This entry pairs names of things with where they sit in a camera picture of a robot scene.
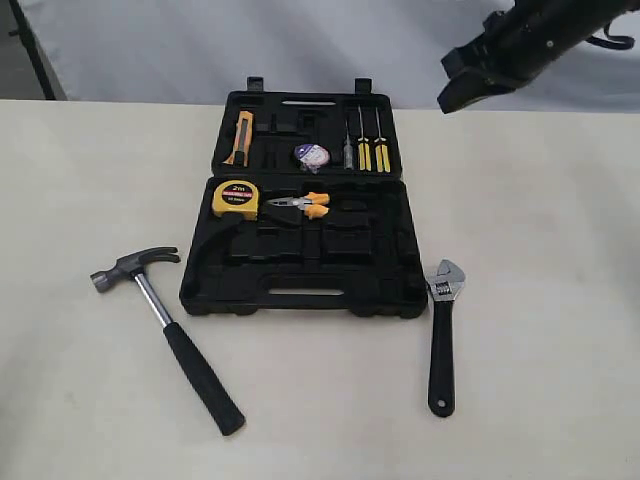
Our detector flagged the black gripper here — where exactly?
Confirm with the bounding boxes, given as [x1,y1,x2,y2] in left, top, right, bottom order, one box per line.
[437,0,630,114]

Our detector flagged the electrical tape roll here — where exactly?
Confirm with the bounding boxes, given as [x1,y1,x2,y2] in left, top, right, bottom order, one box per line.
[293,143,331,174]

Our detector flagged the adjustable wrench black handle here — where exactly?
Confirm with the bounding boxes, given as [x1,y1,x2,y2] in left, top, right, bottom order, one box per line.
[427,259,466,418]

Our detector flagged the claw hammer black grip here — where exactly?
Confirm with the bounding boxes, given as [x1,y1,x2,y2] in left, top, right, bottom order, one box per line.
[90,246,246,436]

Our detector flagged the black plastic tool case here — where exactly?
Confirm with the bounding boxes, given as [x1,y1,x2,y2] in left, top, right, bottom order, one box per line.
[179,77,428,318]

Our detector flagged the clear voltage tester screwdriver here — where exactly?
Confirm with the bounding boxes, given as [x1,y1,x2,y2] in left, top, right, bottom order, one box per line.
[343,120,354,170]

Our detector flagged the orange utility knife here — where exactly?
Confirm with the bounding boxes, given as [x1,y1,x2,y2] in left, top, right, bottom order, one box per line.
[223,110,254,167]

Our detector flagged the yellow tape measure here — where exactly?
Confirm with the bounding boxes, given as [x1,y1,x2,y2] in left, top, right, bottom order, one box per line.
[211,180,260,221]

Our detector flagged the black stand pole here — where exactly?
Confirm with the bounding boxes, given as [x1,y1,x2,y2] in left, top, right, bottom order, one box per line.
[8,0,58,101]

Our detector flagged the right yellow handled screwdriver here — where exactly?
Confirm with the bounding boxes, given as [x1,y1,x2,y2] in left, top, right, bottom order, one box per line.
[374,109,391,173]

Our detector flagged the yellow handled screwdriver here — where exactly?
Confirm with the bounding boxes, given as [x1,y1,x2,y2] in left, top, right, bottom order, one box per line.
[374,109,391,173]
[358,106,372,171]

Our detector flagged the left yellow handled screwdriver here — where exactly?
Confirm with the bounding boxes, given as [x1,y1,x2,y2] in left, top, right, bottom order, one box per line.
[358,106,372,171]

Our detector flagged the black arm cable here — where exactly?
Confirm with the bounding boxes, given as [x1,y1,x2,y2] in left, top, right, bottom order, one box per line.
[587,19,636,52]

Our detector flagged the orange handled pliers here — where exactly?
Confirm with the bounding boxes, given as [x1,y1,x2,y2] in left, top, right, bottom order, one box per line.
[267,192,331,220]

